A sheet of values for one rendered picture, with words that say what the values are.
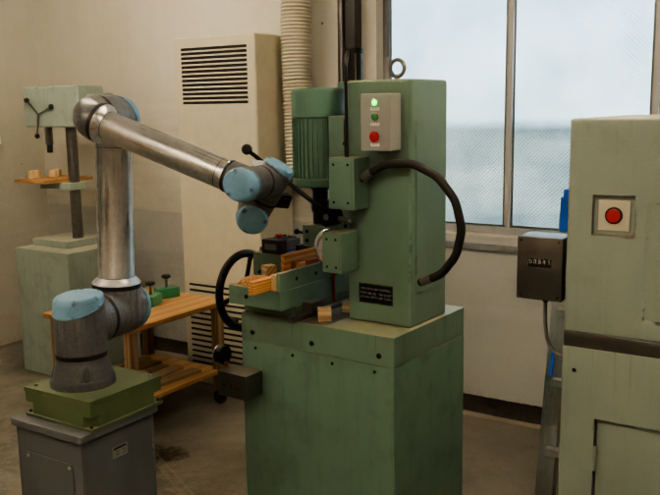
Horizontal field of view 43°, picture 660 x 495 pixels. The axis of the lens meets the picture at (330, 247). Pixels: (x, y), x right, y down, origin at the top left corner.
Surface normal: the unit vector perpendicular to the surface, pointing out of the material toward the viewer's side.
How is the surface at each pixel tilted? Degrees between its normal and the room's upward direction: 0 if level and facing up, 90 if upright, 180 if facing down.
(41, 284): 90
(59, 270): 90
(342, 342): 90
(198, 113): 90
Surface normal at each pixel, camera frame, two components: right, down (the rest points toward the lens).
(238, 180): -0.33, 0.18
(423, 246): 0.81, 0.08
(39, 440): -0.54, 0.15
